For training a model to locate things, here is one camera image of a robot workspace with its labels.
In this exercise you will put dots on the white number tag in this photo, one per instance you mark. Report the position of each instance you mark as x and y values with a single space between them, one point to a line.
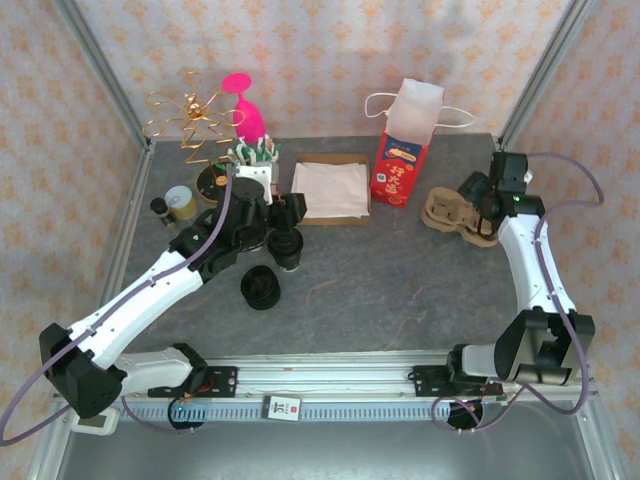
281 409

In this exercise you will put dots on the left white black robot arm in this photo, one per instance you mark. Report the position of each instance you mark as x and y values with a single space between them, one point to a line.
135 300

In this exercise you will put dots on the pink plastic wine glass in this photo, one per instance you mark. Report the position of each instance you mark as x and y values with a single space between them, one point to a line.
248 120

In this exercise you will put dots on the cardboard napkin tray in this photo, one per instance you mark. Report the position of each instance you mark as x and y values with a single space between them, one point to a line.
362 162

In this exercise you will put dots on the white digital thermometer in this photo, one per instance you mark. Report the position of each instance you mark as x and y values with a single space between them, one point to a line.
95 425

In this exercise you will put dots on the stack of black cup lids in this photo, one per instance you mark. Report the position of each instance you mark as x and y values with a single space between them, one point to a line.
260 287

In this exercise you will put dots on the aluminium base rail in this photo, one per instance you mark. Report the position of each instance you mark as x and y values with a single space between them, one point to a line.
325 377

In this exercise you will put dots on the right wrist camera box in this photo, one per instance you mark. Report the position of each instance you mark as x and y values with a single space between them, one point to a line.
510 170

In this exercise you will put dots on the gold tin can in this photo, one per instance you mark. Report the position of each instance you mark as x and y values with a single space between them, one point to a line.
180 200

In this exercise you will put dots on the stack of white napkins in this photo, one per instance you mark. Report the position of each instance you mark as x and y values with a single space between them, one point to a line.
332 187

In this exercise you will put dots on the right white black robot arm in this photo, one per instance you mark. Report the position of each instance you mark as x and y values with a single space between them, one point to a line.
535 270

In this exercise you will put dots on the small dark bottle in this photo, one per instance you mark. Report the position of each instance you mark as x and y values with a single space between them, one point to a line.
160 207

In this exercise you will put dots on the aluminium frame post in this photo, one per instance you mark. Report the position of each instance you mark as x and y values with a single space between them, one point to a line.
107 75
542 75

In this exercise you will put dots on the black lidded coffee cup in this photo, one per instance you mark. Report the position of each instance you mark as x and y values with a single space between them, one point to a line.
286 252

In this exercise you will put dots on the red paper takeout bag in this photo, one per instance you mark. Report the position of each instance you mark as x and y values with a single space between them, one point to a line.
397 170

